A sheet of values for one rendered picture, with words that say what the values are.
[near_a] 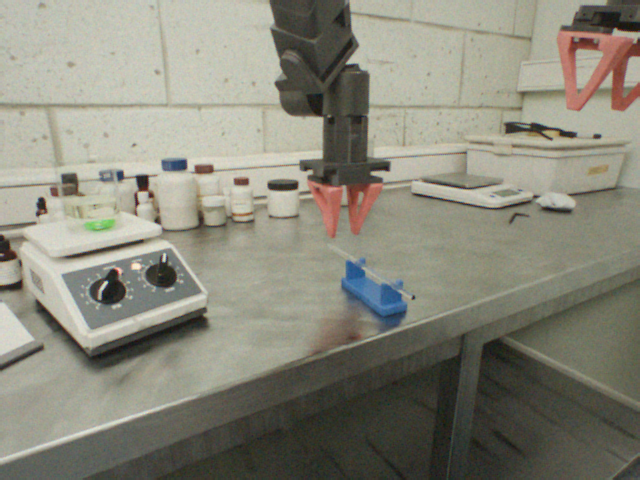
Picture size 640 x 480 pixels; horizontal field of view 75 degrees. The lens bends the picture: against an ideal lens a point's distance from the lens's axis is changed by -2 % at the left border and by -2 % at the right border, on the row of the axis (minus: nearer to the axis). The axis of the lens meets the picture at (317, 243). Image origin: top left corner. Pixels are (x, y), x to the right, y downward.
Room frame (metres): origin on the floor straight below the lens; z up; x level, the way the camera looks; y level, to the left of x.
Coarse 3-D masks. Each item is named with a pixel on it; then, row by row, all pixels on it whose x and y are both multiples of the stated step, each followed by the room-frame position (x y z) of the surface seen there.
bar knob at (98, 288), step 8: (112, 272) 0.38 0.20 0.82; (96, 280) 0.38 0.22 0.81; (104, 280) 0.37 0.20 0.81; (112, 280) 0.37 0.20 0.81; (96, 288) 0.37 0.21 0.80; (104, 288) 0.36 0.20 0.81; (112, 288) 0.38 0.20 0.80; (120, 288) 0.38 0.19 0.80; (96, 296) 0.36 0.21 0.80; (104, 296) 0.36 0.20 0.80; (112, 296) 0.37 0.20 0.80; (120, 296) 0.37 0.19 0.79
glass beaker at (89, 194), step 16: (48, 160) 0.44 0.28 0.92; (64, 160) 0.48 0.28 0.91; (80, 160) 0.49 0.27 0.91; (96, 160) 0.45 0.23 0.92; (112, 160) 0.47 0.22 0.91; (64, 176) 0.44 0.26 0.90; (80, 176) 0.44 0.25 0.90; (96, 176) 0.45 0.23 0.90; (112, 176) 0.46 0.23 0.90; (64, 192) 0.44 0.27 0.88; (80, 192) 0.44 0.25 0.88; (96, 192) 0.44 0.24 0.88; (112, 192) 0.46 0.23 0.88; (64, 208) 0.44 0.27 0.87; (80, 208) 0.44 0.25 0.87; (96, 208) 0.44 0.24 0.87; (112, 208) 0.46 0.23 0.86; (80, 224) 0.44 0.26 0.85; (96, 224) 0.44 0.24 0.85; (112, 224) 0.45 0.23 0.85
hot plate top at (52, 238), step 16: (48, 224) 0.48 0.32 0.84; (64, 224) 0.48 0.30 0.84; (128, 224) 0.48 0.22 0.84; (144, 224) 0.48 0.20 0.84; (32, 240) 0.43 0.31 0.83; (48, 240) 0.42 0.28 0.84; (64, 240) 0.42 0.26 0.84; (80, 240) 0.42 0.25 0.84; (96, 240) 0.42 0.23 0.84; (112, 240) 0.43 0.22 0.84; (128, 240) 0.44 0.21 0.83
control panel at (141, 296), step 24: (120, 264) 0.41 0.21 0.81; (144, 264) 0.42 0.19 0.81; (168, 264) 0.44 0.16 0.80; (72, 288) 0.37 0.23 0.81; (144, 288) 0.40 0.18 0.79; (168, 288) 0.41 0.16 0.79; (192, 288) 0.42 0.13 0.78; (96, 312) 0.35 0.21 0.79; (120, 312) 0.36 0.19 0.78; (144, 312) 0.37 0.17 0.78
